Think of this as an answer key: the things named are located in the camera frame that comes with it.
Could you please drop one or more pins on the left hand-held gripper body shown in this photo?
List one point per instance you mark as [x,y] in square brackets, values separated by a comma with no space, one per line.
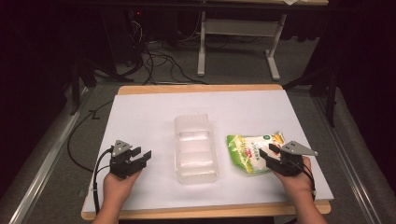
[123,166]

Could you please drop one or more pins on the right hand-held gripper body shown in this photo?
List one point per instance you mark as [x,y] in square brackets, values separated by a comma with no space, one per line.
[289,161]

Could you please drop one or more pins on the green and white snack packet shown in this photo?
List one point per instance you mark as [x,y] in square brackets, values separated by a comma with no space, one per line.
[247,152]

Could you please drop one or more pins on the clear plastic container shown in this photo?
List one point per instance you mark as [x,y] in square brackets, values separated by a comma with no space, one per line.
[194,149]

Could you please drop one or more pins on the person's left hand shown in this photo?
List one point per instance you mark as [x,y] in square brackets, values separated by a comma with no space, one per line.
[120,186]

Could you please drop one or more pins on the person's right hand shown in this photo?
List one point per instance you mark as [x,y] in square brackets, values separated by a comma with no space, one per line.
[295,185]

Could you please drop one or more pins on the white table mat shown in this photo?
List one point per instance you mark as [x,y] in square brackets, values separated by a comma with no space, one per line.
[193,105]

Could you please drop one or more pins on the black metal stand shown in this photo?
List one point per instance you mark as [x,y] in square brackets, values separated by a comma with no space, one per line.
[76,81]
[331,93]

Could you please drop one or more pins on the wooden table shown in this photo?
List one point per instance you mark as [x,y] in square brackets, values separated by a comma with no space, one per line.
[199,88]

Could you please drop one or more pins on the aluminium floor rail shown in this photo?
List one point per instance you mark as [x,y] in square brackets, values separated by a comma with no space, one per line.
[348,161]
[46,161]

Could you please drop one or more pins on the white metal desk frame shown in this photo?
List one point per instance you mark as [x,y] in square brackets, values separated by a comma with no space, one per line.
[236,27]

